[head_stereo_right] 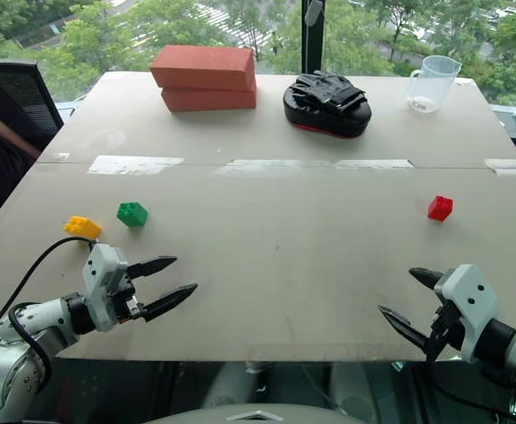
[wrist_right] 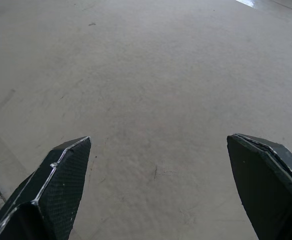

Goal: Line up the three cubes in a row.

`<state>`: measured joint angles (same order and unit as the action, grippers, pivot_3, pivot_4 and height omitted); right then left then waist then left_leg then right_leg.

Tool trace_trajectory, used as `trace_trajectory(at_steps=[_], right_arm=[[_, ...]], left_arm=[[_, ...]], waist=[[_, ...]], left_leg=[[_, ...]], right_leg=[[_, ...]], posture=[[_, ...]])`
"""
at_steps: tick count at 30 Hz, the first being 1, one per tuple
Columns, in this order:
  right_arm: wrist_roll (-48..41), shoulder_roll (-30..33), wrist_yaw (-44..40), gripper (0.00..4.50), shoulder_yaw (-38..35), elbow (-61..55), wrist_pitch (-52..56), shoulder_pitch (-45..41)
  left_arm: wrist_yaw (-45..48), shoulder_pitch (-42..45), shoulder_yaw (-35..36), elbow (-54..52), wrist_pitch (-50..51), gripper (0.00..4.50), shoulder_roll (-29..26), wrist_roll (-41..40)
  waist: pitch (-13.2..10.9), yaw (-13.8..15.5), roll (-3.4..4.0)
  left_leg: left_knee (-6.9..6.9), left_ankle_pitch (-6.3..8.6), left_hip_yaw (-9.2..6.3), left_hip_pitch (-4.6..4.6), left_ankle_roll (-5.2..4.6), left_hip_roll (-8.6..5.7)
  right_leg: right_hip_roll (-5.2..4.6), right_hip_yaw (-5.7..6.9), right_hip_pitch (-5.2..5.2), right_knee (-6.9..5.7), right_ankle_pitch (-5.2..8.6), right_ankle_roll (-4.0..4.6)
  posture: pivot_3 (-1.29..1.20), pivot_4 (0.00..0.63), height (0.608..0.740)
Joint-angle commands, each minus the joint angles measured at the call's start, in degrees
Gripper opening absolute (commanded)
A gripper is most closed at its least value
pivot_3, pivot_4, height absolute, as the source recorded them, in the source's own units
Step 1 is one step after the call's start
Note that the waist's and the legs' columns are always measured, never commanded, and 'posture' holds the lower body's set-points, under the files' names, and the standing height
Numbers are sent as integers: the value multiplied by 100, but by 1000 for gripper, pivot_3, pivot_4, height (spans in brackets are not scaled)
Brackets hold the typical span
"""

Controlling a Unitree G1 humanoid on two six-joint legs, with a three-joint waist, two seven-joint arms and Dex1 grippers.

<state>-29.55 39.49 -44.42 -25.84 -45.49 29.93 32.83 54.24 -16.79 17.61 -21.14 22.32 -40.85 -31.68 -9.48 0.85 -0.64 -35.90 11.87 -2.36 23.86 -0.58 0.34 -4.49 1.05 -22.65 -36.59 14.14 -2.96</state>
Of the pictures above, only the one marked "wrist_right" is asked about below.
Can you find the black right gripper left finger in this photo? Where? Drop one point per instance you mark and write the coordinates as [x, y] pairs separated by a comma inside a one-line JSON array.
[[53, 190]]

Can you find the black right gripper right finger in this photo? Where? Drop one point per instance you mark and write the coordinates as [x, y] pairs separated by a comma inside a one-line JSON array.
[[266, 190]]

